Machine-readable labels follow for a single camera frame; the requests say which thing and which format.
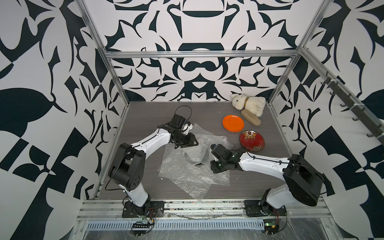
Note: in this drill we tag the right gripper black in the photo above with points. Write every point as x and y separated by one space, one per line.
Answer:
213 169

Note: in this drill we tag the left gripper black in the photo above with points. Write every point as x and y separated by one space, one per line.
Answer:
190 142

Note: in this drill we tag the clear bubble wrap sheet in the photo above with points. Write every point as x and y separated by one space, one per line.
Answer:
207 138
196 190
174 166

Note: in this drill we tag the red floral dinner plate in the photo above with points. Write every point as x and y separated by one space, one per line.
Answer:
252 141

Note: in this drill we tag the orange bubble plate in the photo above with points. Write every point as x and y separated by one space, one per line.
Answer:
233 123

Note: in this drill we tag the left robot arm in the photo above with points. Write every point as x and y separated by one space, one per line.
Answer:
127 168

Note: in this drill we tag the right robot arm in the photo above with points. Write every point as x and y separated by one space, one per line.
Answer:
303 183

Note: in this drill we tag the tan wooden brush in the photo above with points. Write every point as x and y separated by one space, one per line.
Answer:
250 117

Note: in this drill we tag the white plush bunny toy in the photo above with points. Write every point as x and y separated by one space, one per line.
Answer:
255 105

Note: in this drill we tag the right electronics board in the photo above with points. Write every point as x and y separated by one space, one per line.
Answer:
271 227

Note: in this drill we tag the electronics board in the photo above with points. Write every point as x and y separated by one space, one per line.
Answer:
271 227
142 228

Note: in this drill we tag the left electronics board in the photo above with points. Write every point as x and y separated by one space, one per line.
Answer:
142 228

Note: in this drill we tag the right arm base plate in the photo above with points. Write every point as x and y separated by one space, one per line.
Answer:
259 208

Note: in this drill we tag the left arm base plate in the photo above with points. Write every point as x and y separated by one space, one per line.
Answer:
151 209

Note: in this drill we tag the aluminium frame rail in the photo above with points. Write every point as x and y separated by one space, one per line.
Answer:
201 54

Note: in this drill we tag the black wall hook rail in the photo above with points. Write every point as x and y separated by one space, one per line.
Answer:
351 102

